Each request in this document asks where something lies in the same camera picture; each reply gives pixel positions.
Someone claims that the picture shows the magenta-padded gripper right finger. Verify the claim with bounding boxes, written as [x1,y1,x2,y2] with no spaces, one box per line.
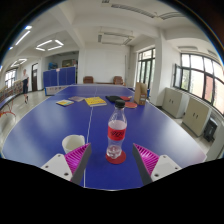
[131,143,183,186]

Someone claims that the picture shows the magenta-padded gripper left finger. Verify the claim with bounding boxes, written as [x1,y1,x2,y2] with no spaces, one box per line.
[40,142,93,186]

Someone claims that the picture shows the clear bottle with red label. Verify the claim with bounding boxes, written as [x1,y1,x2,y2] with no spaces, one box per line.
[105,98,129,161]

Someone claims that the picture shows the white cup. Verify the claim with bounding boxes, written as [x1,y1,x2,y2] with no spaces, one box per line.
[61,133,86,155]

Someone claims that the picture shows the small yellow and blue book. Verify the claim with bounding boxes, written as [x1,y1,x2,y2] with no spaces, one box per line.
[55,98,75,108]

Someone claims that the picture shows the thin pinkish grey book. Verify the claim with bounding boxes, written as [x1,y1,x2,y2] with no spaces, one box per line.
[67,95,86,103]

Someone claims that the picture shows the large yellow book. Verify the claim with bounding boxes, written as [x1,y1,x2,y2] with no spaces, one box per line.
[83,96,108,108]

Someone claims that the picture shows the white two-door cabinet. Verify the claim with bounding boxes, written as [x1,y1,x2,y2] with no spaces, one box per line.
[181,96,212,137]
[161,86,186,120]

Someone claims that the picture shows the brown cardboard box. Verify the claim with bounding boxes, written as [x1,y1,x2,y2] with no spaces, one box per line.
[133,81,149,106]

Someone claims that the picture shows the black floor unit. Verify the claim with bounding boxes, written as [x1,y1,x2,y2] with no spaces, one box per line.
[202,116,219,143]

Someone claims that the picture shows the black table tennis paddle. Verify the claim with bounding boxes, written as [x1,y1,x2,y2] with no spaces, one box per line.
[105,95,123,104]

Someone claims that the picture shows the blue partition panels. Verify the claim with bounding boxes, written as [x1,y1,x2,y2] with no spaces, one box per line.
[42,66,77,97]

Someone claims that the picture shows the blue table tennis table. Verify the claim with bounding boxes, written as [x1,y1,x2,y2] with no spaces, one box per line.
[0,92,18,118]

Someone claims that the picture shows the person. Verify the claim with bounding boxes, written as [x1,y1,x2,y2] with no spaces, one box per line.
[21,68,31,105]

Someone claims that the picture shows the dark brown door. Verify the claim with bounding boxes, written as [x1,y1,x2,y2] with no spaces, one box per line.
[31,62,40,92]

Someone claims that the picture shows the tall narrow window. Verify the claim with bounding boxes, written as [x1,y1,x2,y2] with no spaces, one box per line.
[136,47,157,90]

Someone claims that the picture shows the large multi-pane window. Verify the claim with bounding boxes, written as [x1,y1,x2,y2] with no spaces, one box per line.
[172,52,224,115]

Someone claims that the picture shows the ceiling strip lights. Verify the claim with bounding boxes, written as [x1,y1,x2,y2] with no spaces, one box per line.
[9,24,65,68]

